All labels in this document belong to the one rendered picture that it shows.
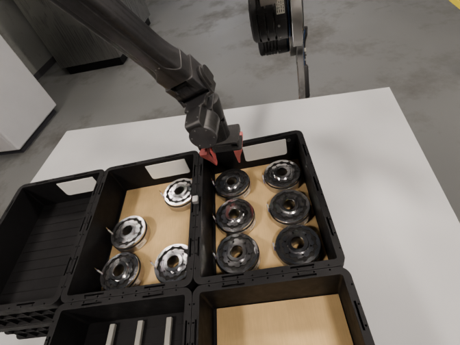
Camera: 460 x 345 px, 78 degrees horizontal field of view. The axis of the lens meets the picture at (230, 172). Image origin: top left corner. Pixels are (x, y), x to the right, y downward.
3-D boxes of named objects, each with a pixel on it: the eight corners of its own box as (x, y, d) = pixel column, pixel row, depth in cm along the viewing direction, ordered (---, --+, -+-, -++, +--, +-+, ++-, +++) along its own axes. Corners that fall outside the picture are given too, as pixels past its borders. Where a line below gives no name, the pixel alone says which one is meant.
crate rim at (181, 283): (109, 172, 89) (105, 168, 87) (200, 155, 85) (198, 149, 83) (64, 307, 62) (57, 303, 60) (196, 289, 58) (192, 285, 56)
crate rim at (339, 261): (200, 155, 85) (198, 149, 83) (301, 135, 81) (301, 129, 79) (196, 289, 58) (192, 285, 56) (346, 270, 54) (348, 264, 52)
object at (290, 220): (269, 192, 76) (269, 191, 76) (307, 189, 74) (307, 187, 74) (270, 224, 70) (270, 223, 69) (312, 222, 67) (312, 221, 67)
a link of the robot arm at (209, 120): (203, 59, 56) (170, 79, 60) (194, 94, 48) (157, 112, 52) (234, 104, 63) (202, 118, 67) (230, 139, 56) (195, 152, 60)
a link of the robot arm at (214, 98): (218, 85, 61) (194, 90, 62) (215, 105, 57) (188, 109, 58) (226, 111, 66) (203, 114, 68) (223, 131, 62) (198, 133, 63)
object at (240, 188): (217, 171, 86) (216, 170, 85) (250, 168, 84) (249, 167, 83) (213, 198, 79) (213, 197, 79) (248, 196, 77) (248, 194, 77)
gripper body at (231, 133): (239, 147, 67) (233, 122, 61) (198, 152, 69) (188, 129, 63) (241, 129, 71) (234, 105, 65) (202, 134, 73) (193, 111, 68)
